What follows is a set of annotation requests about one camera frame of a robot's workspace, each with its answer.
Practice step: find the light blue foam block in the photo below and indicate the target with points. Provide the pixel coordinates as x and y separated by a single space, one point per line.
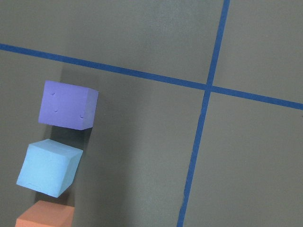
49 167

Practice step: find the purple foam block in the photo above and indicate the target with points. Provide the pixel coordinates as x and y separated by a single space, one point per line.
68 106

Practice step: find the orange foam block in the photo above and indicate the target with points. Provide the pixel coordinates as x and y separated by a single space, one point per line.
46 214

